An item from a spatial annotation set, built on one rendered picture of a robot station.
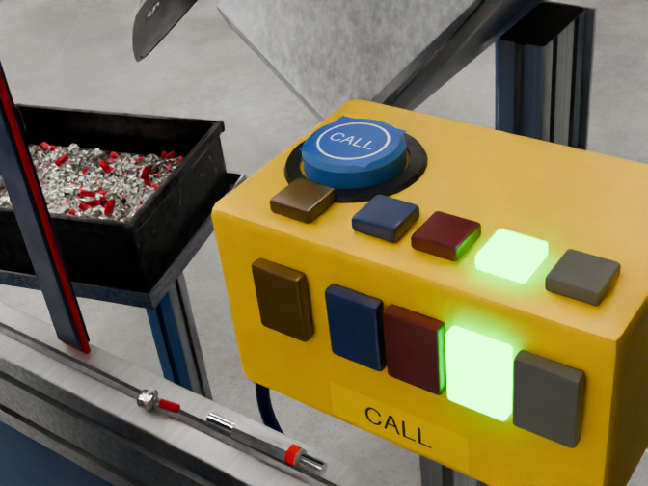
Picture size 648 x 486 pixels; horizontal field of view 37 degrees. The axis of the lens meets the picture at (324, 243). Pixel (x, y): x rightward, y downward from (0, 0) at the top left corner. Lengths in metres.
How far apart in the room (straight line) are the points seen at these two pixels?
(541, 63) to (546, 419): 0.57
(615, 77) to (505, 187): 2.52
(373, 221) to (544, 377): 0.08
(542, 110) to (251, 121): 1.92
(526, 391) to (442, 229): 0.06
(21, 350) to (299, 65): 0.28
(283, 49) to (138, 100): 2.28
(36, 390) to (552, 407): 0.43
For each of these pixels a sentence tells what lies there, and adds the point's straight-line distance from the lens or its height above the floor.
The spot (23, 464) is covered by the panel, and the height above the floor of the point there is 0.70.
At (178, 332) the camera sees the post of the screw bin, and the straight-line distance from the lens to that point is 0.88.
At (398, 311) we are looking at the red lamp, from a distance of 0.32.
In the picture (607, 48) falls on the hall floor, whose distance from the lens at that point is 3.04.
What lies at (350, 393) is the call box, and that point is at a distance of 0.37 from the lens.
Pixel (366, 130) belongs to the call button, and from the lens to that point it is 0.37.
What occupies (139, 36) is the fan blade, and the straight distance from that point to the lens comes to 0.87.
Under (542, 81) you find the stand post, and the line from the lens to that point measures 0.87.
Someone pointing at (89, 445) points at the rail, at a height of 0.81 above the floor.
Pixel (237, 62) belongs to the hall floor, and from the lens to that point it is 3.12.
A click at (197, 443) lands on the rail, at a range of 0.57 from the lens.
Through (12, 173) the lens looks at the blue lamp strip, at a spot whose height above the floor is 1.00.
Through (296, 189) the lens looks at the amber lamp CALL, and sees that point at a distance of 0.35.
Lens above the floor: 1.26
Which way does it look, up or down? 35 degrees down
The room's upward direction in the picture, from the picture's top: 7 degrees counter-clockwise
